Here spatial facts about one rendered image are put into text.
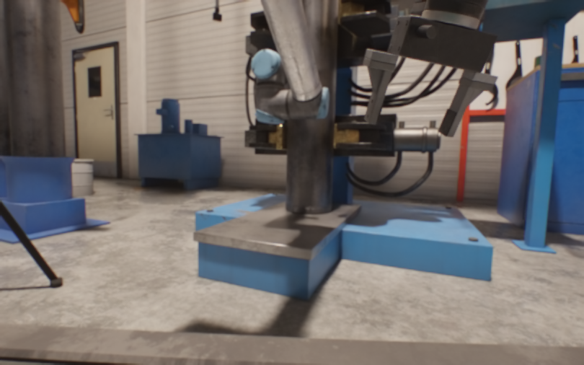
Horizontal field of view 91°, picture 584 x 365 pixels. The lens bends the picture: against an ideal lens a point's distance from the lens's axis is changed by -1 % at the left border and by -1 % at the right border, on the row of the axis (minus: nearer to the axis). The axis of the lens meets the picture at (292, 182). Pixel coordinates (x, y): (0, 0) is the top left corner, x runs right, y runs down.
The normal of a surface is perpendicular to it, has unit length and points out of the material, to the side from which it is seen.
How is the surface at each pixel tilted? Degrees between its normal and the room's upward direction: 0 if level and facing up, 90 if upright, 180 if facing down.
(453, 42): 114
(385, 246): 90
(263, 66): 85
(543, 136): 90
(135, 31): 90
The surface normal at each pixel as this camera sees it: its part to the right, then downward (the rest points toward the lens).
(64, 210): 0.92, 0.05
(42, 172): 0.66, 0.08
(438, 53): 0.07, 0.48
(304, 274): -0.38, 0.07
